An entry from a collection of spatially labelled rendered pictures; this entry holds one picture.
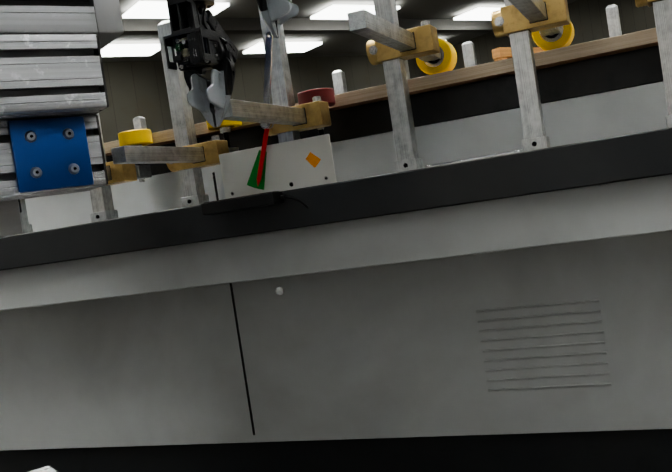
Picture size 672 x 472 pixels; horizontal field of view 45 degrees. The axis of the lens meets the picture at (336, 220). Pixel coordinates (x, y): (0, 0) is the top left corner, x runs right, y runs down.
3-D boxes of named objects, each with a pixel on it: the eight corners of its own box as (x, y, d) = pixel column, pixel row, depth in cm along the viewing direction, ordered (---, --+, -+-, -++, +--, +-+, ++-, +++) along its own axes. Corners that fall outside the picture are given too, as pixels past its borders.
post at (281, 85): (304, 208, 169) (269, -21, 168) (289, 211, 170) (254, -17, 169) (311, 207, 172) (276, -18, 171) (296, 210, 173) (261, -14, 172)
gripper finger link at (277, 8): (291, 30, 152) (284, -19, 152) (263, 37, 155) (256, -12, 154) (298, 32, 155) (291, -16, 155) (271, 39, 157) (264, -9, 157)
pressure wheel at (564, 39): (553, 1, 165) (523, 29, 167) (580, 30, 163) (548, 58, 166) (557, 6, 170) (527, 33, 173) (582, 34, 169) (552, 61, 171)
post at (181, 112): (203, 235, 178) (169, 17, 177) (189, 237, 180) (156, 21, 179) (211, 233, 181) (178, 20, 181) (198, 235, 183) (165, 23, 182)
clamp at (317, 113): (322, 124, 165) (318, 100, 165) (264, 136, 170) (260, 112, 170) (333, 125, 170) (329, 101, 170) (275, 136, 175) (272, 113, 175)
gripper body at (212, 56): (166, 73, 131) (155, -2, 130) (195, 78, 139) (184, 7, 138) (207, 63, 128) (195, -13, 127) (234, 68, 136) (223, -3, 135)
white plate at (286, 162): (335, 182, 165) (328, 133, 164) (224, 200, 174) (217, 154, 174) (336, 182, 165) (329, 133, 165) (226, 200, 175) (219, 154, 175)
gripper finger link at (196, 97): (185, 129, 132) (176, 73, 132) (204, 130, 138) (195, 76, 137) (201, 126, 131) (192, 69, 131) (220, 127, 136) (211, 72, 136)
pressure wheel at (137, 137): (161, 172, 197) (154, 125, 196) (128, 176, 193) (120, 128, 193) (153, 175, 204) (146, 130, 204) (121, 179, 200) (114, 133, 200)
